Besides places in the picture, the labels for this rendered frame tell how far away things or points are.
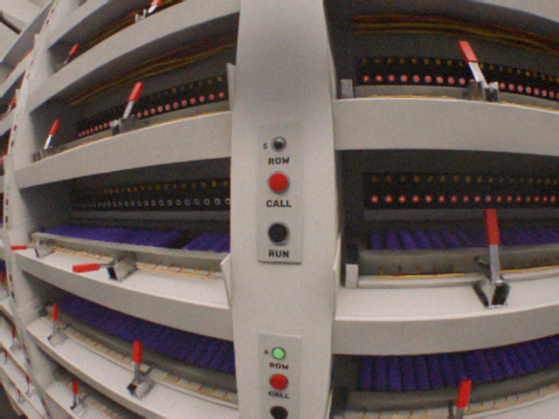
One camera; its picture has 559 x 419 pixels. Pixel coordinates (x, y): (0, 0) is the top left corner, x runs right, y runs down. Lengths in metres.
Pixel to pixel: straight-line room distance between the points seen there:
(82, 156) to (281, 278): 0.34
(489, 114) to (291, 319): 0.26
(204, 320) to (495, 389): 0.39
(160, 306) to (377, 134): 0.29
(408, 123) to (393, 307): 0.16
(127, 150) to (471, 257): 0.42
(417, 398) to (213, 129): 0.40
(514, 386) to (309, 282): 0.34
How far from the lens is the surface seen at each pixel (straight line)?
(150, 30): 0.44
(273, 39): 0.29
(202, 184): 0.45
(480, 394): 0.42
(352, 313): 0.25
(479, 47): 0.59
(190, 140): 0.29
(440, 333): 0.27
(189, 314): 0.30
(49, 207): 0.79
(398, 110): 0.25
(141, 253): 0.39
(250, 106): 0.26
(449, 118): 0.26
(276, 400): 0.30
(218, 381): 0.41
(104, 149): 0.39
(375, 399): 0.38
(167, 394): 0.45
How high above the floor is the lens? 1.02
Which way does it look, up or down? 1 degrees up
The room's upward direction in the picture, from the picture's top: straight up
